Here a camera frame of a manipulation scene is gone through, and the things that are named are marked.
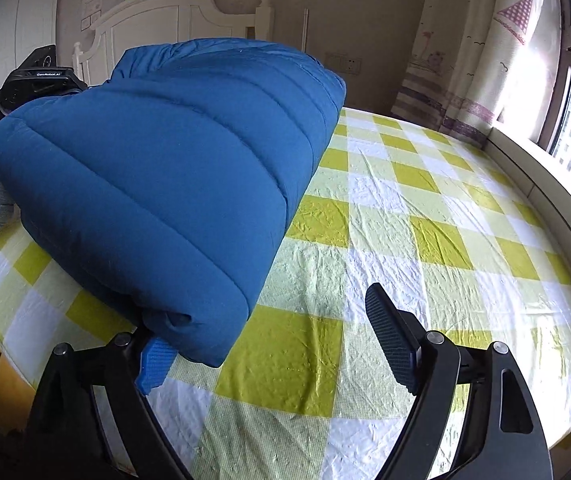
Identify blue puffer jacket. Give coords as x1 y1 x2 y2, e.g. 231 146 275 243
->
0 37 347 368

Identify printed curtain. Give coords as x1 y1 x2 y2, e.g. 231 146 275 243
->
390 0 565 150

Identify yellow checked bed sheet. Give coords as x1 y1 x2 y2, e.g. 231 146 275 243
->
0 105 571 480

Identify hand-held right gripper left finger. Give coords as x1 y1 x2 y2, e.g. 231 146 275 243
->
24 332 197 480

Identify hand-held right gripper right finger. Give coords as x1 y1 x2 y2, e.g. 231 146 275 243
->
365 282 554 480

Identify paper notes on wall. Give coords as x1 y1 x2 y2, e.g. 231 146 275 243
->
80 0 104 31

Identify white wooden headboard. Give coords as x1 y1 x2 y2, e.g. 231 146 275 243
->
72 0 274 86

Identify wall socket panel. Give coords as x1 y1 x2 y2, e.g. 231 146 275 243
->
325 51 363 75

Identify white window sill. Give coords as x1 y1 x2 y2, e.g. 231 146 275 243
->
484 124 571 366

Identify white wardrobe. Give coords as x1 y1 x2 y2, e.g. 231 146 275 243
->
0 0 66 136

